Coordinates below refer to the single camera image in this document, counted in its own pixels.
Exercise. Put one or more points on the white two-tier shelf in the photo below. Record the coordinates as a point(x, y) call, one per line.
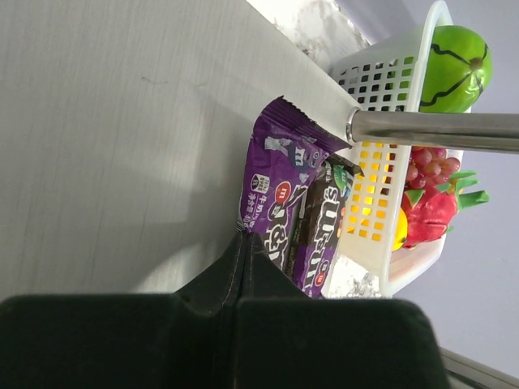
point(124, 130)

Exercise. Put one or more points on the white plastic fruit basket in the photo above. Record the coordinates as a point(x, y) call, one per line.
point(387, 76)

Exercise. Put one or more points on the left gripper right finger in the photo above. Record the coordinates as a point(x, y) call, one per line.
point(284, 339)

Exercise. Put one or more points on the yellow toy lemon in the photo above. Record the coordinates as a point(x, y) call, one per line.
point(401, 231)

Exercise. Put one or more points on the red toy grapes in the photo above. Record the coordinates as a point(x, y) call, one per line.
point(430, 166)

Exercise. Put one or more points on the purple M&M pack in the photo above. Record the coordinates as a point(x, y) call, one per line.
point(319, 225)
point(285, 153)

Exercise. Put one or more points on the green toy ball fruit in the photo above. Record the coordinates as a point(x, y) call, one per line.
point(459, 69)

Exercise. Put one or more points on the pink toy dragon fruit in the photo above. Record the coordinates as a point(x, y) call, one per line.
point(430, 210)

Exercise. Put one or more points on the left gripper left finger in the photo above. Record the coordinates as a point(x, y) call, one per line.
point(141, 340)

